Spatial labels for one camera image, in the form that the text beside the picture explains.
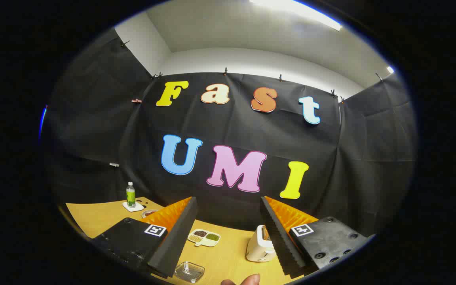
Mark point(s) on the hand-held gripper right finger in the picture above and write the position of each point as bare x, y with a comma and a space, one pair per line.
279, 241

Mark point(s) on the cream white toaster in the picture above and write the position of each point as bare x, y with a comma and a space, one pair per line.
256, 247

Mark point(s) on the black backdrop cloth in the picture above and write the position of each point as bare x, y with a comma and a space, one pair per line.
232, 126

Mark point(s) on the ceiling light strip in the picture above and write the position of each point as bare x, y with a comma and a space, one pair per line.
390, 69

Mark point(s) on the white divided tray with beans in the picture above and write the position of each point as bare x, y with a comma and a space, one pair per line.
204, 237

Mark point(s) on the white square coaster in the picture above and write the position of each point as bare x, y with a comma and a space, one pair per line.
127, 207

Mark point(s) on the clear bottle with green label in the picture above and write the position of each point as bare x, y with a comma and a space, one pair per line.
130, 194

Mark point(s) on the bread slice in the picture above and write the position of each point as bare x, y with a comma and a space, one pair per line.
265, 232

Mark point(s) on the oval plate with food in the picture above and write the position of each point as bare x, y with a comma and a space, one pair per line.
149, 213

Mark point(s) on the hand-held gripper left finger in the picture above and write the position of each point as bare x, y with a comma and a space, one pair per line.
176, 241

